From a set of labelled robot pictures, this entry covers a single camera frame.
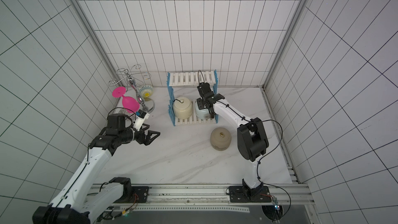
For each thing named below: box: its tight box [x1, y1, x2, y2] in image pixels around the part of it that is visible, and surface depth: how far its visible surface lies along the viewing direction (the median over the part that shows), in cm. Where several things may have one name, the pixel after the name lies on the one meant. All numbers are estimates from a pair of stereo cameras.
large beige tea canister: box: [209, 127, 232, 151], surface depth 84 cm
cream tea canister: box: [173, 96, 193, 120], surface depth 94 cm
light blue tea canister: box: [194, 102, 215, 120], surface depth 97 cm
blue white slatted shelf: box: [166, 69, 219, 127], surface depth 92 cm
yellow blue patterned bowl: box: [138, 84, 154, 98], surface depth 117 cm
